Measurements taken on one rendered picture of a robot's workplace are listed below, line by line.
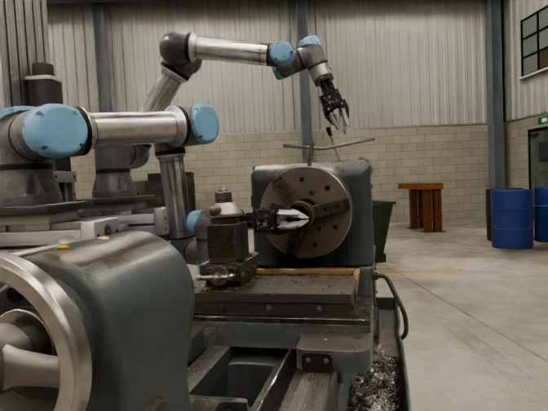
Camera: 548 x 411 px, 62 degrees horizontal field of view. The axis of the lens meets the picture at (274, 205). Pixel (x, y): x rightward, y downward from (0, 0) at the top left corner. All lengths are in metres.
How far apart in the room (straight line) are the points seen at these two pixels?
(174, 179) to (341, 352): 0.84
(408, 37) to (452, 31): 1.13
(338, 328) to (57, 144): 0.70
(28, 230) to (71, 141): 0.25
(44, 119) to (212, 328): 0.56
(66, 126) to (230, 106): 10.61
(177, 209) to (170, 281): 1.03
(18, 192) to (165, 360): 0.83
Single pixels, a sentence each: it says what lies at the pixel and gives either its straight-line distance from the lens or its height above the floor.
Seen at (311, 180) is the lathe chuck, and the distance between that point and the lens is 1.54.
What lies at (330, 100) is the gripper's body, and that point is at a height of 1.46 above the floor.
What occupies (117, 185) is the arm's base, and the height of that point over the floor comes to 1.20.
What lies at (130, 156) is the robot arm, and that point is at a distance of 1.72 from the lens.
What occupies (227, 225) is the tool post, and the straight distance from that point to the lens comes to 0.97.
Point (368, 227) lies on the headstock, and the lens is 1.69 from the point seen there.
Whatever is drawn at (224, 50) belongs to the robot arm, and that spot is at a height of 1.63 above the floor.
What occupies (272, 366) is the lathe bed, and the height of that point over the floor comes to 0.84.
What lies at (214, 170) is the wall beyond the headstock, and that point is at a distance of 11.49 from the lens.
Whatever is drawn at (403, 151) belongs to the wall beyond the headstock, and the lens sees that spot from 12.16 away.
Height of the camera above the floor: 1.19
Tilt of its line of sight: 3 degrees down
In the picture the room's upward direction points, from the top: 3 degrees counter-clockwise
